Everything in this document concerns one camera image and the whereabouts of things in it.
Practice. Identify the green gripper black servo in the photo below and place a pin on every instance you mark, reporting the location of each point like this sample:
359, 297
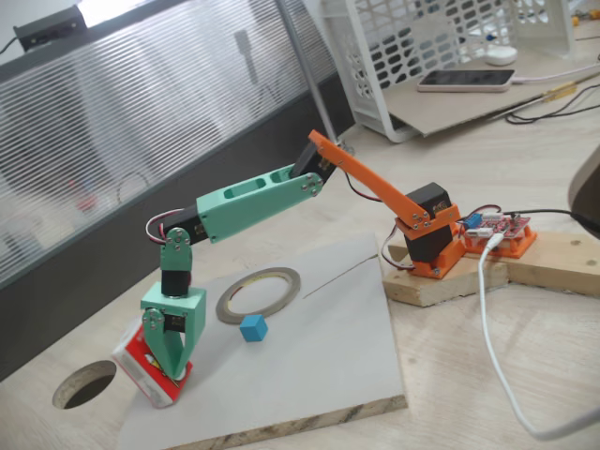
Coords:
189, 305

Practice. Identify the red and white carton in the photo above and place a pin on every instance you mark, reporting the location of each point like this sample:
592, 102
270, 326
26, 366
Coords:
133, 349

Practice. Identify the small blue cube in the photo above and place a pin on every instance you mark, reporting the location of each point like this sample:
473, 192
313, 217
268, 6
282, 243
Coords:
253, 330

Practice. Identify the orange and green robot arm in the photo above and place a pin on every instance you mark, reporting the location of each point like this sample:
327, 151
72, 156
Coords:
253, 206

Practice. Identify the black box device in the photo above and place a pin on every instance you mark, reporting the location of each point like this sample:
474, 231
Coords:
51, 25

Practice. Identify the grey painted plywood board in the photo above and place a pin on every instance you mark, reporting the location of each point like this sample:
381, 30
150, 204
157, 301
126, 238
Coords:
304, 356

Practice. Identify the ribbed glass desk partition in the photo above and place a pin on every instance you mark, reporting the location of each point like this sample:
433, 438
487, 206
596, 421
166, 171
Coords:
140, 140

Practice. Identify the wooden base block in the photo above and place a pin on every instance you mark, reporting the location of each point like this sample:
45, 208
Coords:
445, 290

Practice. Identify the red controller circuit board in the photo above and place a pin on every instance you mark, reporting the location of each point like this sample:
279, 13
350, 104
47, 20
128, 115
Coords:
511, 226

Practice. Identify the orange printed board holder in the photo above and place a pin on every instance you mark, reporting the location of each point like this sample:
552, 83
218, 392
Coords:
520, 247

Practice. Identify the brown cardboard sheet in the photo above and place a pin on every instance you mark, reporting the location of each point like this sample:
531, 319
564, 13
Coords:
469, 108

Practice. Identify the smartphone with pink case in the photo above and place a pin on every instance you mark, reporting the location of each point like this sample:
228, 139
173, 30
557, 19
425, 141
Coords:
464, 79

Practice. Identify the wooden base plank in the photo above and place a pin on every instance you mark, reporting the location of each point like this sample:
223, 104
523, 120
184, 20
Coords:
562, 262

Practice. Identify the white earbud case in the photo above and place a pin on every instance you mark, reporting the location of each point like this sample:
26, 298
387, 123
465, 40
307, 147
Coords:
501, 57

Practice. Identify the dark rounded object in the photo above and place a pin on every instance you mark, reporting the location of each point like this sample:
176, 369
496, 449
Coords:
588, 197

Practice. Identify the white perforated plastic basket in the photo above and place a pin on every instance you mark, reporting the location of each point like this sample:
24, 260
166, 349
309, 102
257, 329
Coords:
567, 33

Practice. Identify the grey metal partition post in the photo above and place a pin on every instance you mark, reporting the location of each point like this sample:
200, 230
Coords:
300, 47

